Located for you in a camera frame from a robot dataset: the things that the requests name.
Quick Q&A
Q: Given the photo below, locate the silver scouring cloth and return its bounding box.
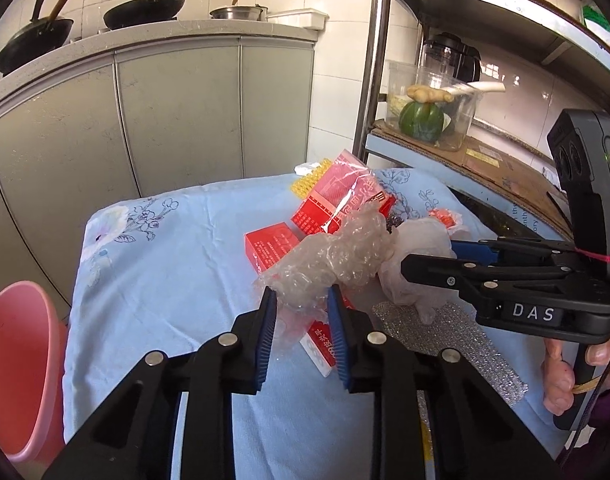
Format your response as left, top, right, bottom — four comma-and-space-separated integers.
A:
370, 301, 528, 406

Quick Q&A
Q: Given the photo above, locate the white leek stalk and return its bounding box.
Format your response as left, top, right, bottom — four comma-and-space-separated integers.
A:
447, 81, 506, 97

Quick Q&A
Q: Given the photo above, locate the grey kitchen cabinet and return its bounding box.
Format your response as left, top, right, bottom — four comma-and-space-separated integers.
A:
0, 19, 318, 321

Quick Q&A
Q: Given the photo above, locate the small red white box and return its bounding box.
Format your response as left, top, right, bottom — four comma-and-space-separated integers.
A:
300, 305, 356, 377

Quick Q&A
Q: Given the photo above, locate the red carton box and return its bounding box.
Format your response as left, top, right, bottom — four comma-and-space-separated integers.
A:
245, 221, 302, 277

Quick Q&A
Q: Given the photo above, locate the thin white plastic bag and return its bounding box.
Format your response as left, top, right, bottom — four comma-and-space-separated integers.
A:
377, 217, 468, 325

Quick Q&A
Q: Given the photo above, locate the clear plastic container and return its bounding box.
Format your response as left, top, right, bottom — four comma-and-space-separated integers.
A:
385, 60, 480, 152

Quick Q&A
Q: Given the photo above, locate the blue floral tablecloth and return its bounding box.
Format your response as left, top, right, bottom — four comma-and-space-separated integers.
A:
62, 167, 570, 480

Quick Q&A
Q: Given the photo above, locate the pink plastic bucket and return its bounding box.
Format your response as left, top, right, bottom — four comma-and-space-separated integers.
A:
0, 281, 68, 463

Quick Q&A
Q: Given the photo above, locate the white plastic tray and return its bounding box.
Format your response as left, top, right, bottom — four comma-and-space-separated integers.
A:
267, 8, 330, 31

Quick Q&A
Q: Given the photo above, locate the red printed plastic bag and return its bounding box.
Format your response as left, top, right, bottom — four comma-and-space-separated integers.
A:
290, 149, 396, 237

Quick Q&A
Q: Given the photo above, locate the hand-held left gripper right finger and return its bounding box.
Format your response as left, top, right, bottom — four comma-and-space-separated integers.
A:
326, 284, 560, 480

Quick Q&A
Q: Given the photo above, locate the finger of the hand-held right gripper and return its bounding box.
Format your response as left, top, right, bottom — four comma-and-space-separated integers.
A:
401, 252, 570, 311
451, 237, 580, 265

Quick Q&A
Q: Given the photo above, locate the green white packet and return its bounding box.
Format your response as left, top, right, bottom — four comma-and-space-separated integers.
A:
580, 2, 610, 36

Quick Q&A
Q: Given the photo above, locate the person's right hand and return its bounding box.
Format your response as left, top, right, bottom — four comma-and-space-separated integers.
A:
541, 332, 610, 417

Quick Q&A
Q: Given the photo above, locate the ginger root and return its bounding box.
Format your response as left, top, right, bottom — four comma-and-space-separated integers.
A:
407, 85, 456, 105

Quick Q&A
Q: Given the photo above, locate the metal shelf rack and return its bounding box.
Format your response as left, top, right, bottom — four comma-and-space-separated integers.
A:
354, 0, 610, 241

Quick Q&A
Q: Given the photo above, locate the yellow plastic piece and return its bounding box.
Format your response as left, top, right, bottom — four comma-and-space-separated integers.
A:
291, 159, 332, 200

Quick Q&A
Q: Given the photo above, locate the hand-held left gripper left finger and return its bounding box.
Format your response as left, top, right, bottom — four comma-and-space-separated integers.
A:
42, 287, 278, 480

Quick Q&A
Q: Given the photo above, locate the steel pot with lid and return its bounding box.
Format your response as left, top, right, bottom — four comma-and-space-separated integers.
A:
209, 0, 269, 22

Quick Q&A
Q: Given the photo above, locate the clear bubble wrap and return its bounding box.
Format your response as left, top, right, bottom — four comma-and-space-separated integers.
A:
257, 210, 393, 321

